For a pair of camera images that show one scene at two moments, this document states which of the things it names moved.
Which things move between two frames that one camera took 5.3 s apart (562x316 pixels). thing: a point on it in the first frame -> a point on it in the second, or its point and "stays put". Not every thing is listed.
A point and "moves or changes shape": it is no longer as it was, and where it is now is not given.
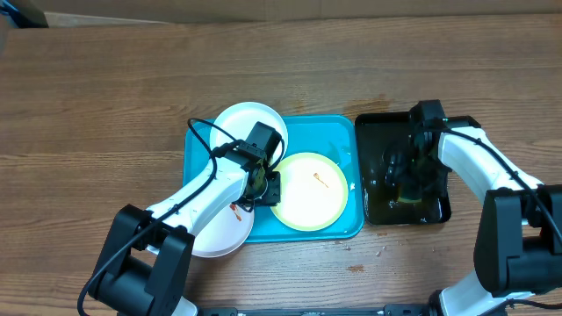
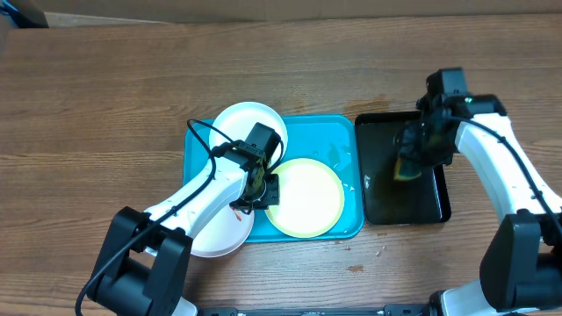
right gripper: (405, 175) -> (410, 153)
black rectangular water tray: (396, 190) stays put
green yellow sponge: (408, 199) moves or changes shape
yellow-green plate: (313, 191) moves or changes shape
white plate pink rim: (223, 233) stays put
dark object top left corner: (26, 14) stays put
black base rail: (390, 310) stays put
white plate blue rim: (235, 123) stays put
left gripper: (274, 197) stays put
